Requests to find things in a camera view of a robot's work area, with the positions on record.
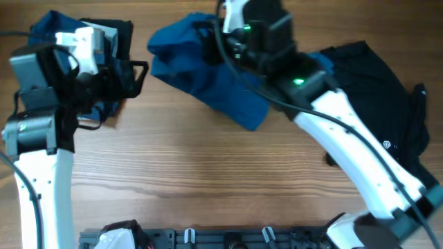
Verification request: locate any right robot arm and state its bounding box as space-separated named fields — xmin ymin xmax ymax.
xmin=197 ymin=0 xmax=442 ymax=248

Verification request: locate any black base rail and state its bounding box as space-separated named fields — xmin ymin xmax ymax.
xmin=78 ymin=226 xmax=333 ymax=249

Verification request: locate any left black cable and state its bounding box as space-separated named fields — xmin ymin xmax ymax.
xmin=0 ymin=30 xmax=44 ymax=249

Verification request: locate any right black cable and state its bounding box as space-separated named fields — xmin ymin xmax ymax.
xmin=213 ymin=0 xmax=442 ymax=249

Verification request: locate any blue polo shirt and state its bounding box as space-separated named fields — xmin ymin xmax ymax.
xmin=147 ymin=12 xmax=335 ymax=132

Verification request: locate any black shirt with logo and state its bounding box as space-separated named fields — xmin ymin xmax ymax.
xmin=312 ymin=41 xmax=439 ymax=188

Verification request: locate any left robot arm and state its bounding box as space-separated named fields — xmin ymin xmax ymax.
xmin=1 ymin=44 xmax=149 ymax=248

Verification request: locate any folded blue shirt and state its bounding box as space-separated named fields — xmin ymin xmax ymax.
xmin=27 ymin=10 xmax=120 ymax=122

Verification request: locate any black cable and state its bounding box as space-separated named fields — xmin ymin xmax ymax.
xmin=213 ymin=0 xmax=442 ymax=249
xmin=0 ymin=30 xmax=44 ymax=249

